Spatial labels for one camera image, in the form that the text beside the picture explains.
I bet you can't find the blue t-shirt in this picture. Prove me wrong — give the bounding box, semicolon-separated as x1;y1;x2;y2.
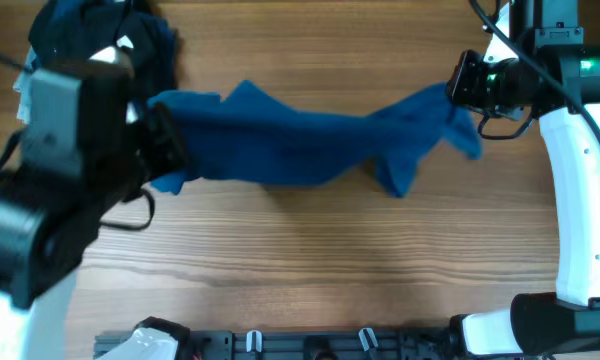
149;81;482;198

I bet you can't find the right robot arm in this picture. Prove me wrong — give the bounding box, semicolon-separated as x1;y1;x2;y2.
446;0;600;359

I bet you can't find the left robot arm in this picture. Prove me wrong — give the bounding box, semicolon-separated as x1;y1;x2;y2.
0;46;188;359

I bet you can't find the black folded shirt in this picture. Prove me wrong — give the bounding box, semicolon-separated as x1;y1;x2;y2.
28;0;162;66

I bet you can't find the light grey folded shirt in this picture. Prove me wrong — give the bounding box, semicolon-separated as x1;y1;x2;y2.
13;47;37;124

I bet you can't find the navy folded shirt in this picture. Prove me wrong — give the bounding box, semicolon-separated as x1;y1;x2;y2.
30;0;179;101

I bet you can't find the right black cable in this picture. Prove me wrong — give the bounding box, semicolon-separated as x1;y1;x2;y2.
467;0;600;211

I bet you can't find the black cable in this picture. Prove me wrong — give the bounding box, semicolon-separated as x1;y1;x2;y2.
467;0;600;211
0;47;156;233

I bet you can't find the left black cable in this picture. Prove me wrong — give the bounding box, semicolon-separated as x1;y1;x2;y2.
0;47;156;233

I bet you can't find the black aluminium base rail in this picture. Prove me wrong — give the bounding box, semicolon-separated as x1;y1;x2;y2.
92;327;456;360

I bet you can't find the left white rail clip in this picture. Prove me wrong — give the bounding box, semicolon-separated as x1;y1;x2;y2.
245;330;263;354

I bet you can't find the white rail clip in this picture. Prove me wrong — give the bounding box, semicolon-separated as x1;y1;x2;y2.
358;327;378;352
245;330;263;354

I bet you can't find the right white rail clip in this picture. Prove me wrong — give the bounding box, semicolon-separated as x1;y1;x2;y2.
358;327;378;352

